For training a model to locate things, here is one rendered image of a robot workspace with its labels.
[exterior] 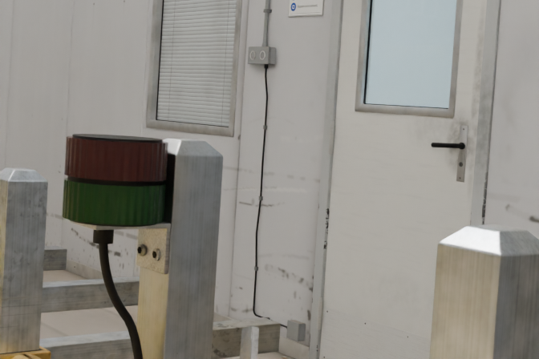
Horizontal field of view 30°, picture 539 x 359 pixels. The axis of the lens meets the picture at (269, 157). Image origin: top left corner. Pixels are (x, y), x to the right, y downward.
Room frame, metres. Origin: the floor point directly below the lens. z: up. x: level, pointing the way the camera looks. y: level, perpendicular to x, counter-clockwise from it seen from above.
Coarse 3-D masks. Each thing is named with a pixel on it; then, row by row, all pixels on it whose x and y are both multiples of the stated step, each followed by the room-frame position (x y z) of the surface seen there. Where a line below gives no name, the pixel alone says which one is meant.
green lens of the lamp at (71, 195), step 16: (64, 192) 0.58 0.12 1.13; (80, 192) 0.57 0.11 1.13; (96, 192) 0.57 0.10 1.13; (112, 192) 0.57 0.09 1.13; (128, 192) 0.57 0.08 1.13; (144, 192) 0.57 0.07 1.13; (160, 192) 0.59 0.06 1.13; (64, 208) 0.58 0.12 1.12; (80, 208) 0.57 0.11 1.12; (96, 208) 0.57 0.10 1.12; (112, 208) 0.57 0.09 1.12; (128, 208) 0.57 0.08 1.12; (144, 208) 0.57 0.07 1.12; (160, 208) 0.59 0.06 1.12; (128, 224) 0.57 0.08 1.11
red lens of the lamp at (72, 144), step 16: (80, 144) 0.57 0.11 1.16; (96, 144) 0.57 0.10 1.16; (112, 144) 0.57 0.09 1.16; (128, 144) 0.57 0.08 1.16; (144, 144) 0.57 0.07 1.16; (160, 144) 0.58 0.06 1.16; (80, 160) 0.57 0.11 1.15; (96, 160) 0.57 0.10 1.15; (112, 160) 0.57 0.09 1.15; (128, 160) 0.57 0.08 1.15; (144, 160) 0.57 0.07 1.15; (160, 160) 0.58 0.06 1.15; (80, 176) 0.57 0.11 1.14; (96, 176) 0.57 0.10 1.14; (112, 176) 0.57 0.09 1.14; (128, 176) 0.57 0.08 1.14; (144, 176) 0.57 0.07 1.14; (160, 176) 0.59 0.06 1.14
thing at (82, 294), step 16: (48, 288) 1.14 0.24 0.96; (64, 288) 1.15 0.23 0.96; (80, 288) 1.16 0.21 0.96; (96, 288) 1.18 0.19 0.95; (128, 288) 1.20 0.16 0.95; (48, 304) 1.14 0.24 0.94; (64, 304) 1.15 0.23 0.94; (80, 304) 1.16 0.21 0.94; (96, 304) 1.18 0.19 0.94; (112, 304) 1.19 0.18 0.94; (128, 304) 1.20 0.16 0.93
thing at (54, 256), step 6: (48, 246) 1.44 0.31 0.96; (54, 246) 1.44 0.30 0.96; (48, 252) 1.41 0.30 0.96; (54, 252) 1.41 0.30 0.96; (60, 252) 1.42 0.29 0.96; (66, 252) 1.42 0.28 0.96; (48, 258) 1.41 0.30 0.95; (54, 258) 1.41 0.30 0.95; (60, 258) 1.42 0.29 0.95; (66, 258) 1.42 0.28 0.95; (48, 264) 1.41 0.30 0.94; (54, 264) 1.41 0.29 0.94; (60, 264) 1.42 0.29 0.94; (66, 264) 1.43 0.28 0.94; (48, 270) 1.41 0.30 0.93
